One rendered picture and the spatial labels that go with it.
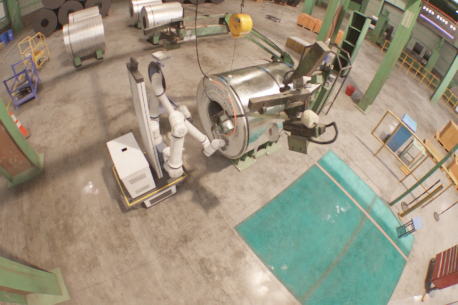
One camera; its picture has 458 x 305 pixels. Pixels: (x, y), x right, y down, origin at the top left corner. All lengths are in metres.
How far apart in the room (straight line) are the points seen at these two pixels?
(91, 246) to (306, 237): 2.94
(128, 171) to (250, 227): 1.69
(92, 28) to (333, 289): 7.81
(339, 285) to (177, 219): 2.47
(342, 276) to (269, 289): 1.12
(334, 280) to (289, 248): 0.87
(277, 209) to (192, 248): 1.31
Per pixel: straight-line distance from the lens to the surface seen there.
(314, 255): 3.01
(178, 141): 1.73
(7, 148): 4.02
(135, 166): 2.15
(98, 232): 2.95
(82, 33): 6.51
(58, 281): 3.17
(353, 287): 3.37
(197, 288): 2.57
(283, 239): 2.85
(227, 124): 2.25
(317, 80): 1.16
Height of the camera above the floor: 2.57
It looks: 46 degrees down
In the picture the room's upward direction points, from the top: 11 degrees clockwise
